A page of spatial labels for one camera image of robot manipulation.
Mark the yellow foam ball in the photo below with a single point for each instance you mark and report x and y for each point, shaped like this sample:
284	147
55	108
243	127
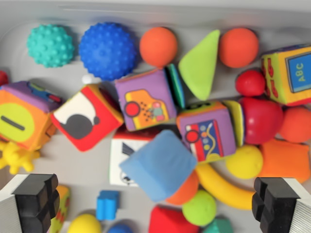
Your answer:
83	224
244	161

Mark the grey plastic bin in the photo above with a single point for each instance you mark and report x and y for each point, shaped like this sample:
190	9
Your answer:
73	167

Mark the purple fabric cube, taxi print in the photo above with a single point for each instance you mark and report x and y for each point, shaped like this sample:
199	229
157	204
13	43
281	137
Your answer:
145	99

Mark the small blue wooden block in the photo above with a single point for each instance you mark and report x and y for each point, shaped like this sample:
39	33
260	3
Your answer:
107	205

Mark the fabric cube with ABC print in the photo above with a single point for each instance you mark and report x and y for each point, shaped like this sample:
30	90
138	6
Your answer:
289	75

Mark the red plush block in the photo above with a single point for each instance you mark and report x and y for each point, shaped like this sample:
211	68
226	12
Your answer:
170	219

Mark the blue foam ball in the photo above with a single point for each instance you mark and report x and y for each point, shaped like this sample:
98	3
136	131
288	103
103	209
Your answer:
119	228

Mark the orange plush block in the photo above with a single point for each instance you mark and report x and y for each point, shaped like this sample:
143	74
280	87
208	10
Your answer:
284	160

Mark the teal plush disc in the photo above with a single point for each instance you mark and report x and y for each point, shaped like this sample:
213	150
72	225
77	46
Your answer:
176	85

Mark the yellow spiky rubber toy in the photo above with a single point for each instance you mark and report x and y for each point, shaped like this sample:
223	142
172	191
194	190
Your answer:
15	159

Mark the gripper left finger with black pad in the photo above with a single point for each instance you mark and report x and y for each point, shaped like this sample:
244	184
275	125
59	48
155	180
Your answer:
34	204

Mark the small red ball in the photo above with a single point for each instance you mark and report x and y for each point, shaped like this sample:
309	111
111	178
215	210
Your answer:
250	82

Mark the blue bumpy ball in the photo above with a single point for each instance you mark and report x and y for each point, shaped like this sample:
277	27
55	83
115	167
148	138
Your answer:
108	51

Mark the teal plush shape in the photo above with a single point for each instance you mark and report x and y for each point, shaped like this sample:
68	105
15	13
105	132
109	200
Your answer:
218	225

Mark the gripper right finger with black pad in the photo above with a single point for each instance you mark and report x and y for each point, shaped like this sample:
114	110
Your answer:
274	204

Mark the white fabric cube, red edge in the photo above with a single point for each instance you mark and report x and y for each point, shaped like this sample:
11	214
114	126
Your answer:
119	150

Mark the green foam ball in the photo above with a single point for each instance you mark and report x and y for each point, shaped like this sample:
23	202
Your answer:
199	208

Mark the orange foam ball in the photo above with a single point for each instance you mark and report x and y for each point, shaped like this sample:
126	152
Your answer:
296	125
238	47
158	46
185	191

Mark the red fabric cube, panda print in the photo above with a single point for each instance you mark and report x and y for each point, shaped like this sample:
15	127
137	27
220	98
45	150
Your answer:
85	121

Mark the teal bumpy ball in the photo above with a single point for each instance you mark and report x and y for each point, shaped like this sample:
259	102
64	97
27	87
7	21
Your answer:
49	46

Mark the small white ball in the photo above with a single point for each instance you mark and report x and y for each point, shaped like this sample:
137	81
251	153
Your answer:
89	78

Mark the blue plush cube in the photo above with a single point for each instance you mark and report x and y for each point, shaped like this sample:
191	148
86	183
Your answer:
160	165

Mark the red bumpy toy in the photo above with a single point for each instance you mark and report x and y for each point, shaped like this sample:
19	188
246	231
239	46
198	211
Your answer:
2	78

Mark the yellow toy banana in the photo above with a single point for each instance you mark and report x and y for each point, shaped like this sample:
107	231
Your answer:
218	189

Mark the orange fabric cube, green circle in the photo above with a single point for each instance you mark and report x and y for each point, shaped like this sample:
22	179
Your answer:
22	116

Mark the purple fabric cube, train print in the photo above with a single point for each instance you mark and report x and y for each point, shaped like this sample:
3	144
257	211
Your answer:
206	131

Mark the green plush cone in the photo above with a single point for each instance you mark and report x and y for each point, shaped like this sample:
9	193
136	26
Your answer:
200	70

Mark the orange green patterned fabric cube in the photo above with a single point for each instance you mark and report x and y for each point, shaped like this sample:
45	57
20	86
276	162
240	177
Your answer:
62	206

